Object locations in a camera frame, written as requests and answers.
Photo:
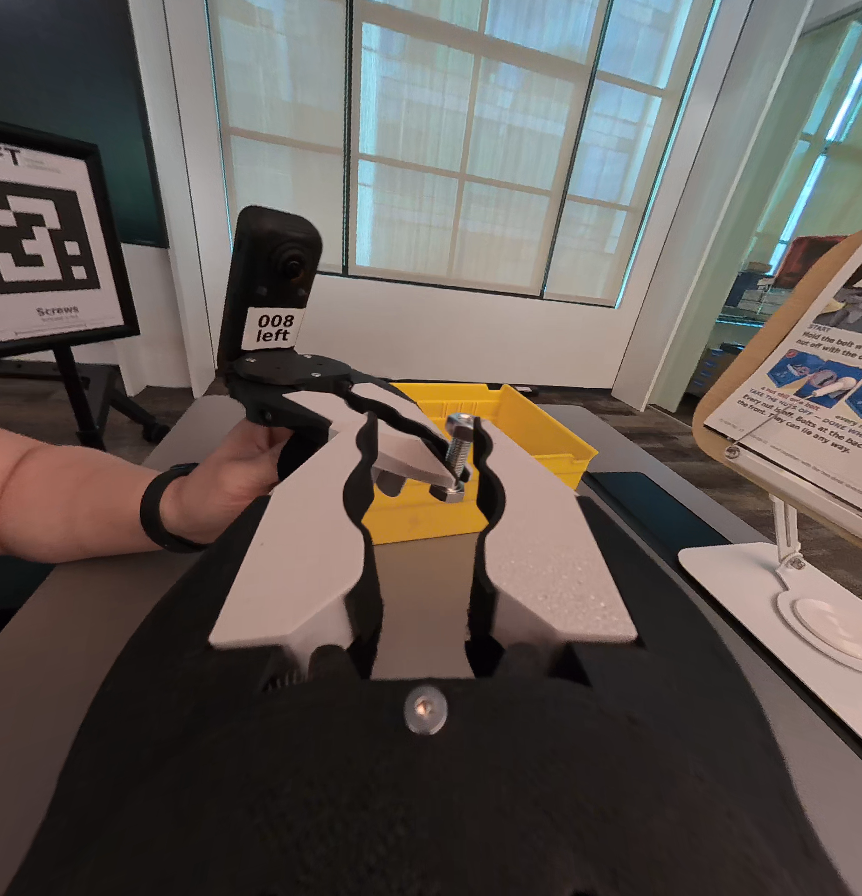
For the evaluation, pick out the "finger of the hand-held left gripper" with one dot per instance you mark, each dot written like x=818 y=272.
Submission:
x=410 y=455
x=396 y=407

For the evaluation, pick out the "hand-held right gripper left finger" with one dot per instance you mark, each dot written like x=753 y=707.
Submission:
x=298 y=560

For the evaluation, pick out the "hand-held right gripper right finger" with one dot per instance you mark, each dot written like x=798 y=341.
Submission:
x=557 y=560

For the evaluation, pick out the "steel hex bolt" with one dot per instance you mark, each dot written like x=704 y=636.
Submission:
x=456 y=458

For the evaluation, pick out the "steel hex nut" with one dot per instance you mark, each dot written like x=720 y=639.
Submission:
x=463 y=423

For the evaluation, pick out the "yellow divided plastic bin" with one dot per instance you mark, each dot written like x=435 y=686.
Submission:
x=536 y=434

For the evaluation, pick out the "person's left forearm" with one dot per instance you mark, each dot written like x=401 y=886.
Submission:
x=67 y=490

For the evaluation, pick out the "person's left hand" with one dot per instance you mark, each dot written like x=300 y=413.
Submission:
x=228 y=483

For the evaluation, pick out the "black wristband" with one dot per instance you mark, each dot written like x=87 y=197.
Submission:
x=155 y=511

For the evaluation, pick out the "large paned window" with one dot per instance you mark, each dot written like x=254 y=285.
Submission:
x=417 y=140

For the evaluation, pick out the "black easel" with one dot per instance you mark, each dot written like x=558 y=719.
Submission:
x=74 y=399

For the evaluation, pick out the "framed marker sign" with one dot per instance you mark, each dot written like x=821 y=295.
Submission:
x=39 y=238

